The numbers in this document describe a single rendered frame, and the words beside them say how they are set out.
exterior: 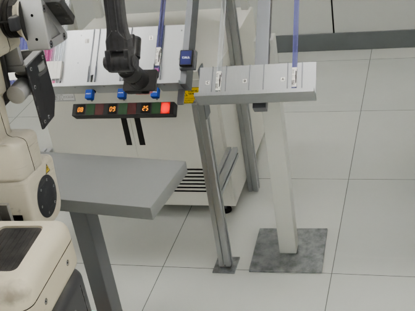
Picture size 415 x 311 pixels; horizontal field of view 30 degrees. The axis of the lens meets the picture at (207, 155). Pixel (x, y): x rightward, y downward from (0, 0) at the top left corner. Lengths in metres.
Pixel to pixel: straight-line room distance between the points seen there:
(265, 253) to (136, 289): 0.47
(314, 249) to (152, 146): 0.70
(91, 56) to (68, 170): 0.44
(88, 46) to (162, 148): 0.55
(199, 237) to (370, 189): 0.69
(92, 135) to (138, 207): 0.98
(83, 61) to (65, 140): 0.56
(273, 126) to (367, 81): 1.53
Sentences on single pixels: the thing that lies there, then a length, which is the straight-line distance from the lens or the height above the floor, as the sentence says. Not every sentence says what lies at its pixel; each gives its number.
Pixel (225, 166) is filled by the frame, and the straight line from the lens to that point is 2.68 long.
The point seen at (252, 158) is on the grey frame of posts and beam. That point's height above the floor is 0.16.
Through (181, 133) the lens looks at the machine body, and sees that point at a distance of 2.82.
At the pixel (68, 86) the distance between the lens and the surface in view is 2.50.
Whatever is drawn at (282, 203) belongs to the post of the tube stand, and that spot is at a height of 0.22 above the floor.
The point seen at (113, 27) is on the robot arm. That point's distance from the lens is 2.10.
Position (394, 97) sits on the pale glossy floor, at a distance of 3.78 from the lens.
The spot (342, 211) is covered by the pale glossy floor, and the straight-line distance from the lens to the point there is 2.95.
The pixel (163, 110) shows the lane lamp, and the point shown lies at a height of 0.65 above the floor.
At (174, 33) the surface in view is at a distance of 2.45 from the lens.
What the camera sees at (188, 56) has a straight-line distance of 2.35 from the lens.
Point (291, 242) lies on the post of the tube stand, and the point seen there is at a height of 0.06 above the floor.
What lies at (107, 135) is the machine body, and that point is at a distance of 2.93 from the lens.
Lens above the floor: 1.65
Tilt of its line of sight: 29 degrees down
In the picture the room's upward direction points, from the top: 10 degrees counter-clockwise
